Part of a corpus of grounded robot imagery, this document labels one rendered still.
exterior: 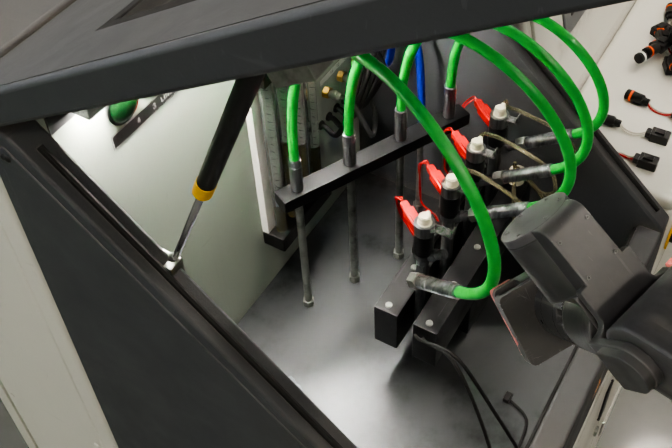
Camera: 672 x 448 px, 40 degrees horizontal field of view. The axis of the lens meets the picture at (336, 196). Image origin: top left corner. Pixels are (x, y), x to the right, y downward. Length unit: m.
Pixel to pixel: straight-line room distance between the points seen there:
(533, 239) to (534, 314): 0.13
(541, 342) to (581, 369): 0.54
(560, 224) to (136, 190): 0.61
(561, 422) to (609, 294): 0.62
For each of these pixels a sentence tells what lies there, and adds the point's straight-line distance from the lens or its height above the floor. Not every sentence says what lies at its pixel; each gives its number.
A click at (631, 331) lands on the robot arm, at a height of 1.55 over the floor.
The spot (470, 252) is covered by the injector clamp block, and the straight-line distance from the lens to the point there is 1.37.
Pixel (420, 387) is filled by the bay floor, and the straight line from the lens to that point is 1.41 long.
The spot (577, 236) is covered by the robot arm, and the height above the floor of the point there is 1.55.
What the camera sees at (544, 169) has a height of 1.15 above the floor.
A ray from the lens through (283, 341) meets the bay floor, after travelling 1.46.
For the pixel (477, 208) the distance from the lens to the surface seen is 0.92.
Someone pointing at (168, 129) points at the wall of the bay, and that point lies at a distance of 1.13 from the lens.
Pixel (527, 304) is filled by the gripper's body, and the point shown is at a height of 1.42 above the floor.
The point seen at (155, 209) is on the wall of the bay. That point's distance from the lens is 1.16.
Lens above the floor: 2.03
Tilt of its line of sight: 47 degrees down
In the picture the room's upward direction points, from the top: 3 degrees counter-clockwise
